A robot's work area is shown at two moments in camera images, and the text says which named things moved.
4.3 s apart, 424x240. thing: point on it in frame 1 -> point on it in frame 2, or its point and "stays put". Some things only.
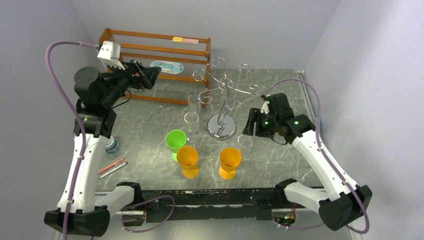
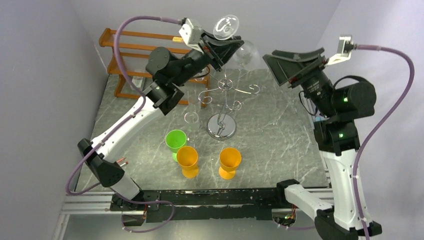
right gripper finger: (254, 116) -> (305, 55)
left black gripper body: (123, 81) -> (205, 56)
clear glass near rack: (192, 124) stays put
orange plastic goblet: (188, 158) stays put
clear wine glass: (245, 143) -> (247, 56)
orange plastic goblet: (229, 159) stays put
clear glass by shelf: (194, 103) stays put
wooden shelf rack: (185, 62) stays put
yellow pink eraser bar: (177, 39) stays put
